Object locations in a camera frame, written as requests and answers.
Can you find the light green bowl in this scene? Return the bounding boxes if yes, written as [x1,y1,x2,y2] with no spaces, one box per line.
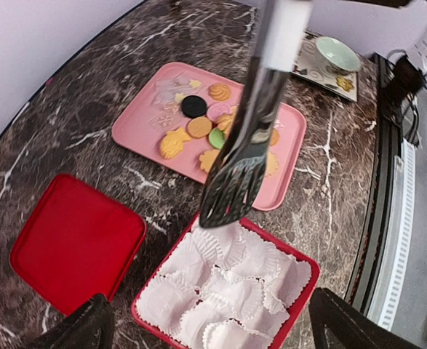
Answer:
[315,36,362,76]

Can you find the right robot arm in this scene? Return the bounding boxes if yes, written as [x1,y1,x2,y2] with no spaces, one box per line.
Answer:
[381,49,426,147]

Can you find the fish shaped cookie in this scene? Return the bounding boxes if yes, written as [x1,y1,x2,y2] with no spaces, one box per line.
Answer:
[159,127,192,159]

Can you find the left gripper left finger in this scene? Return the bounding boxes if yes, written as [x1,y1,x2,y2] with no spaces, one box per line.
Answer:
[22,294,115,348]

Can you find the pink tray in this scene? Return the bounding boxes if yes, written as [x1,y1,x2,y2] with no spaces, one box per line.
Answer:
[111,62,306,211]

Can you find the white paper cupcake liners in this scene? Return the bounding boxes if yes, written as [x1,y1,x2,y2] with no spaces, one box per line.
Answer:
[135,221,313,349]

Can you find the round tan cookie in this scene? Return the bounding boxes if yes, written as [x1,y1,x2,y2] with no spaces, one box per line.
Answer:
[187,116,212,139]

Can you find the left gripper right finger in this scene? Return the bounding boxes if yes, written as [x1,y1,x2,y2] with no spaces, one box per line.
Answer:
[308,287,417,348]

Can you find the red cookie box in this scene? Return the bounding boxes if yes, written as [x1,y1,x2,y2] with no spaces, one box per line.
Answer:
[131,214,322,349]

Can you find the red box lid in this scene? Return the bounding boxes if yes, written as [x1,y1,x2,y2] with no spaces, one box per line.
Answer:
[9,174,147,316]

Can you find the green round cookie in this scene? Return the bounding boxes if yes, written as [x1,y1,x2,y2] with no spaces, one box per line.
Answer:
[208,127,225,150]

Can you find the white cable duct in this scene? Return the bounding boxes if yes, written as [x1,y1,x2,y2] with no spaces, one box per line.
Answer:
[378,140,415,331]

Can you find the black round cookie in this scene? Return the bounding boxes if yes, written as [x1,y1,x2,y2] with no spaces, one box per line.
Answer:
[180,95,207,119]

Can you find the floral square plate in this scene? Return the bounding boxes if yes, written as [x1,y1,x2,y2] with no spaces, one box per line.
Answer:
[292,31,358,102]

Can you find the metal serving tongs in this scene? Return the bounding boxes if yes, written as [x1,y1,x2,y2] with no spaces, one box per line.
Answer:
[199,0,313,228]

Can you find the swirl cookie right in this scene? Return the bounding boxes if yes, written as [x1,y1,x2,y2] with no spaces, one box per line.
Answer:
[208,83,231,102]

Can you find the pink round cookie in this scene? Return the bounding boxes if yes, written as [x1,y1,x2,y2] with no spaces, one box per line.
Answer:
[206,103,233,123]

